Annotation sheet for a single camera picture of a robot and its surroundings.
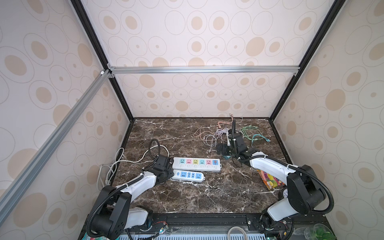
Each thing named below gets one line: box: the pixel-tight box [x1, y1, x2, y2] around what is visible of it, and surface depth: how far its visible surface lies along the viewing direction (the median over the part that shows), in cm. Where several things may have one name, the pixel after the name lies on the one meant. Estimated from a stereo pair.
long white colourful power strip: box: [172, 157, 222, 172], surface depth 94 cm
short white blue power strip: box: [171, 169, 206, 183], surface depth 89 cm
